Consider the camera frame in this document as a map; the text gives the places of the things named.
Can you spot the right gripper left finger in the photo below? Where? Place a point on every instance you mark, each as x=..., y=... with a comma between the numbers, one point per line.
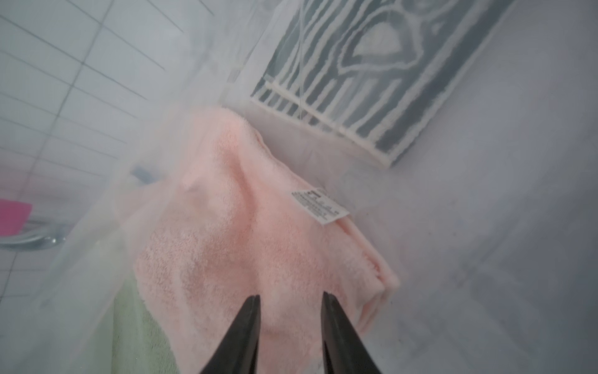
x=238, y=351

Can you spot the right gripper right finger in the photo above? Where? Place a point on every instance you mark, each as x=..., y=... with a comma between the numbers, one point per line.
x=342, y=349

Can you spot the light green towel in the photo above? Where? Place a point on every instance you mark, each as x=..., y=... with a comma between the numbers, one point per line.
x=139, y=344

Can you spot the pink towel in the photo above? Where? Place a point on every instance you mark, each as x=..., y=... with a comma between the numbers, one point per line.
x=234, y=229

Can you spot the clear plastic vacuum bag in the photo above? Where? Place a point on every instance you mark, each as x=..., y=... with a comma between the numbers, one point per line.
x=488, y=220

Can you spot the green striped Doraemon towel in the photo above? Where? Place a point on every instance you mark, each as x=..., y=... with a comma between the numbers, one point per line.
x=373, y=74

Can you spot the blue and cream towel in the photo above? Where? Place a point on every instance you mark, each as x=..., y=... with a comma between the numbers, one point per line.
x=144, y=176

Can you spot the chrome cup holder stand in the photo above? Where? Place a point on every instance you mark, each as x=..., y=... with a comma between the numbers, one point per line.
x=45, y=236

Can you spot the pink plastic cup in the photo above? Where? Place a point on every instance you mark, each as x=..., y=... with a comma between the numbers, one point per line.
x=13, y=216

